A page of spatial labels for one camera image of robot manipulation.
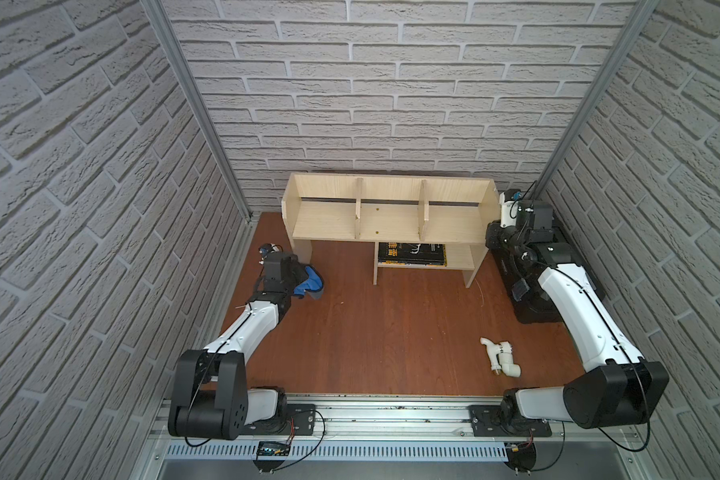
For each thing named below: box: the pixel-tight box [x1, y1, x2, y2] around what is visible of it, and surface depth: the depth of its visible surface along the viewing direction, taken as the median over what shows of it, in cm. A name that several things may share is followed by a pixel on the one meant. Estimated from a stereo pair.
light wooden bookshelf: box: [281, 174, 501, 289], surface depth 85 cm
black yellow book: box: [378, 242, 447, 267], surface depth 92 cm
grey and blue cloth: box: [294, 265, 324, 299], surface depth 87 cm
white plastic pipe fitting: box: [479, 337, 521, 377], surface depth 84 cm
